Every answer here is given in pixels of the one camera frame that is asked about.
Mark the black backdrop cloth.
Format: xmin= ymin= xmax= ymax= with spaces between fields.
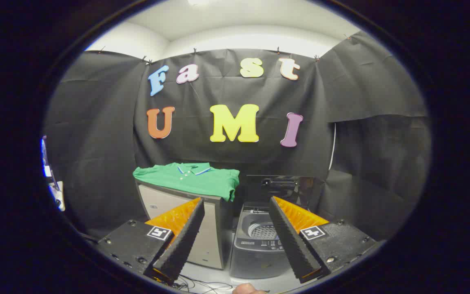
xmin=43 ymin=31 xmax=431 ymax=245

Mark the grey cabinet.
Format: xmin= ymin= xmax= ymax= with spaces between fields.
xmin=136 ymin=180 xmax=234 ymax=270

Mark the grey washing machine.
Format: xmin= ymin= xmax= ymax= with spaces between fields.
xmin=230 ymin=202 xmax=301 ymax=280

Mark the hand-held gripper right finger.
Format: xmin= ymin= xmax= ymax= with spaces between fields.
xmin=268 ymin=196 xmax=377 ymax=284

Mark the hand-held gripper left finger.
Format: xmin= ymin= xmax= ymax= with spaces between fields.
xmin=96 ymin=198 xmax=205 ymax=285

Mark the thin black cable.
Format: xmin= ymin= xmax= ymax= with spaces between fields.
xmin=172 ymin=274 xmax=235 ymax=293

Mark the white and blue equipment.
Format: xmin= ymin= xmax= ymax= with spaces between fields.
xmin=40 ymin=136 xmax=66 ymax=212

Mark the dark washing machine lid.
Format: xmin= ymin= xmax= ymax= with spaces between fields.
xmin=244 ymin=176 xmax=316 ymax=207

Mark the green polo shirt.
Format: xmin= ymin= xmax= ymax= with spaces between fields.
xmin=133 ymin=162 xmax=240 ymax=202

